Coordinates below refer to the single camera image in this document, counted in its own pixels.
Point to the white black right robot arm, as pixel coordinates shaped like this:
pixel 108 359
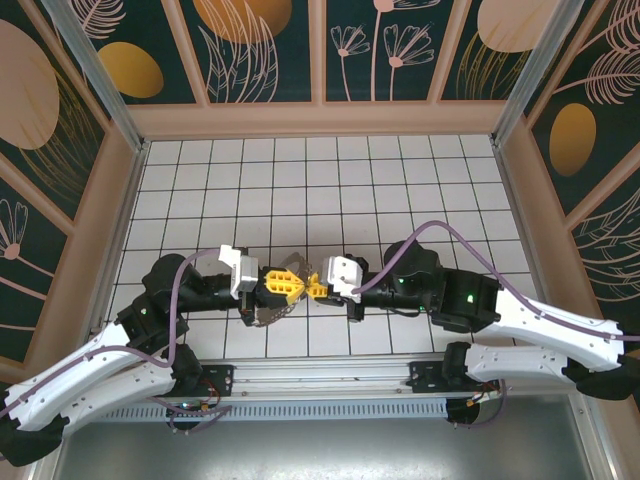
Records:
pixel 550 325

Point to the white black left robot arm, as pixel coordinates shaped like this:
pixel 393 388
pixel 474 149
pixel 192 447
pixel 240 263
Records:
pixel 75 370

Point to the grey metal sheet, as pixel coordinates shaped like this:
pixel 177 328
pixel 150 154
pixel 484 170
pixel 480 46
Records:
pixel 325 450

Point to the long aluminium base rail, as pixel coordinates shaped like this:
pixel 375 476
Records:
pixel 325 375

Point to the thin aluminium side rail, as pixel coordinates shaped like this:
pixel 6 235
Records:
pixel 121 235

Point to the aluminium corner post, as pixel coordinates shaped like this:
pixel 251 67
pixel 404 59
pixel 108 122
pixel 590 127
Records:
pixel 532 75
pixel 100 80

